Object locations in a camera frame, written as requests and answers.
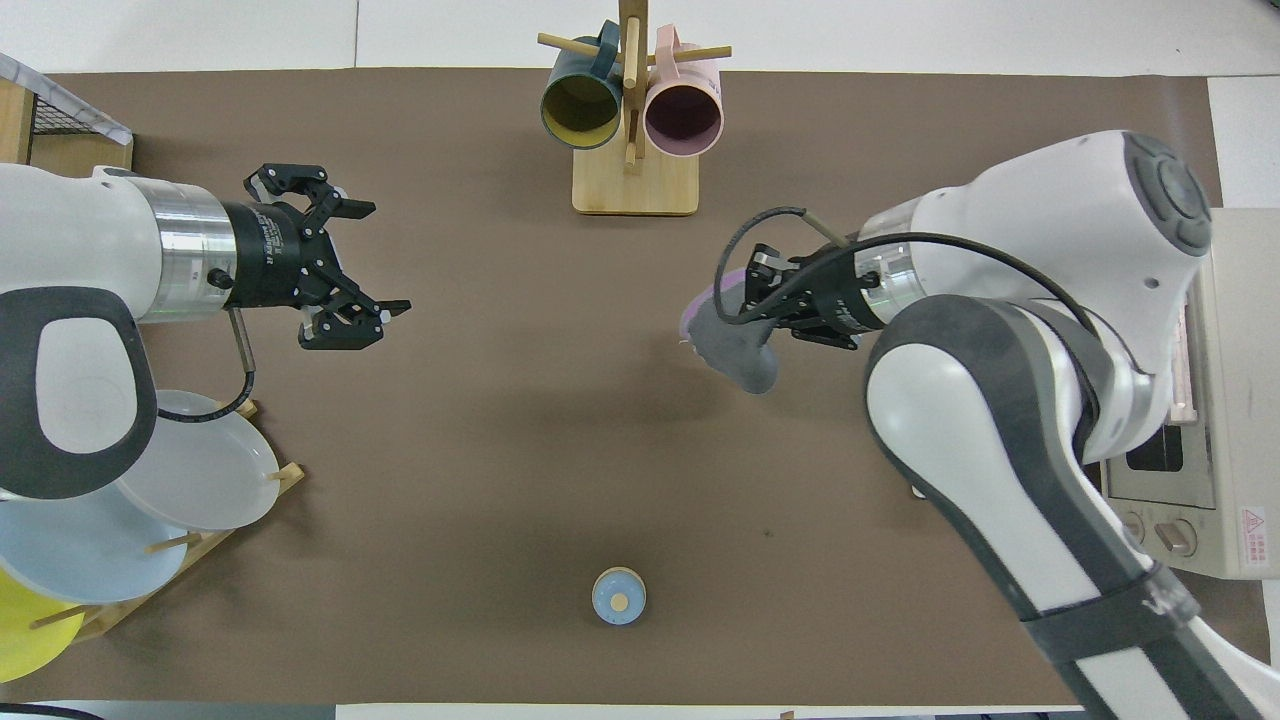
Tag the light blue plate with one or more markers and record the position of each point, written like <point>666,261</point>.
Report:
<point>80,555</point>

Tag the purple grey-backed towel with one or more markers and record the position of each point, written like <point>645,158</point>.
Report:
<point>735,345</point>

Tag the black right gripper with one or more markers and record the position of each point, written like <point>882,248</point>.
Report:
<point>840,295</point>

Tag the grey translucent plate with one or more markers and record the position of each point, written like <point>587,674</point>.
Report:
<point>200,470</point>

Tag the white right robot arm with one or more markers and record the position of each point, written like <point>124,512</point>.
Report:
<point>1000,400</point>

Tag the brown table mat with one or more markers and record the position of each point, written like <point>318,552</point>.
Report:
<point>500,400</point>

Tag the blue service bell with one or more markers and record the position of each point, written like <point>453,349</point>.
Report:
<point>619,597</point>

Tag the teal mug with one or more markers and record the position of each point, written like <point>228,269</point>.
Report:
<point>580,110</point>

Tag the wooden mug tree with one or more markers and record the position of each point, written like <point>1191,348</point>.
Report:
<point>635,190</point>

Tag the cream toaster oven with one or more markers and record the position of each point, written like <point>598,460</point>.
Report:
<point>1240,400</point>

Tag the wooden plate rack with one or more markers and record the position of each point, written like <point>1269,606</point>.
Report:
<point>287,474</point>

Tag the yellow plate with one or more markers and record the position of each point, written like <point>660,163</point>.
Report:
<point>30,630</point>

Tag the pink mug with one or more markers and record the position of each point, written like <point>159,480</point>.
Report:
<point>683,115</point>

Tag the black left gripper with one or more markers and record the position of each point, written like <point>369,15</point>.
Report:
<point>270,255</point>

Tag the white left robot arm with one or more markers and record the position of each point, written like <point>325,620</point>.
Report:
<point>70,230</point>

